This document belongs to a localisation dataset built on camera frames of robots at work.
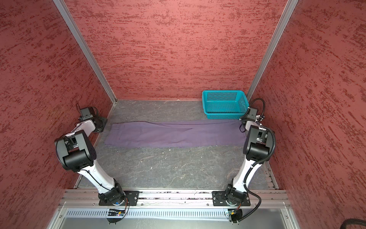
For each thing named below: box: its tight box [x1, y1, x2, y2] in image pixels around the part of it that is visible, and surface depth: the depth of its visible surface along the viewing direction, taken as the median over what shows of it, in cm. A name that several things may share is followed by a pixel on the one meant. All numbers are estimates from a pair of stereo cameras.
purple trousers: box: [104, 120, 247, 149], surface depth 100 cm
